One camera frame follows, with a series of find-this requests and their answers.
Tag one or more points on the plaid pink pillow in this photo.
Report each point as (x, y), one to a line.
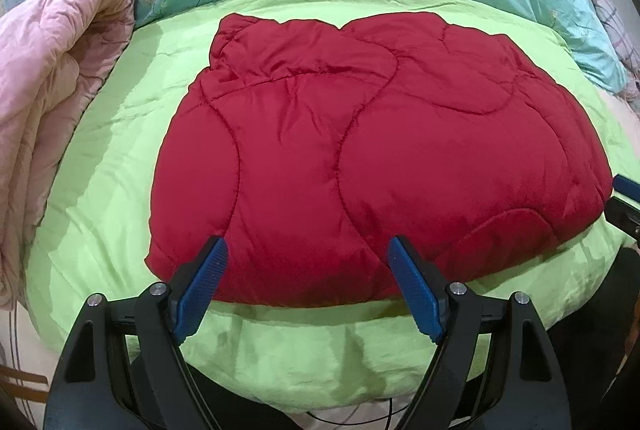
(624, 47)

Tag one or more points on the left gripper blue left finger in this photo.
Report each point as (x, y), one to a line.
(193, 286)

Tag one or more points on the light green bed sheet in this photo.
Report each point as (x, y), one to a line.
(95, 232)

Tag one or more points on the pink folded quilt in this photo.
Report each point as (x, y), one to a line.
(55, 58)

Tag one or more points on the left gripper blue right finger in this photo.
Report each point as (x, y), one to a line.
(422, 286)

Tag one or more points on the red quilted puffer coat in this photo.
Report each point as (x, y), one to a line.
(308, 146)

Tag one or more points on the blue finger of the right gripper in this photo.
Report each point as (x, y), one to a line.
(624, 217)
(627, 187)

